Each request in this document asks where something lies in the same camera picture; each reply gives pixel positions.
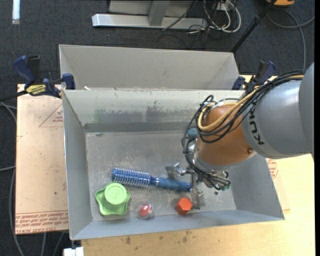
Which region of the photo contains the grey metal bin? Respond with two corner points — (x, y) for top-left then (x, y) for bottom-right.
(58, 44), (286, 241)

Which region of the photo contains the clear ball with red core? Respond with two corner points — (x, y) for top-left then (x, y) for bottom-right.
(136, 200), (154, 220)

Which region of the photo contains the red hexagonal block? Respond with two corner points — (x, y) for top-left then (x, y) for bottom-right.
(174, 197), (194, 216)

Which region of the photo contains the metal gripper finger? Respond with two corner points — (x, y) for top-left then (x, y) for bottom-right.
(164, 162), (187, 180)
(189, 187), (206, 211)

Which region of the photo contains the blue hairbrush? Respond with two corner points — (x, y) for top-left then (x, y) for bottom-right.
(111, 167), (192, 193)

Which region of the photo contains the brown cardboard board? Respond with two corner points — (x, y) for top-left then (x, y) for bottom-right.
(15, 83), (292, 235)

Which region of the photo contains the green cup with star base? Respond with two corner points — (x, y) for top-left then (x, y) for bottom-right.
(94, 182), (132, 217)

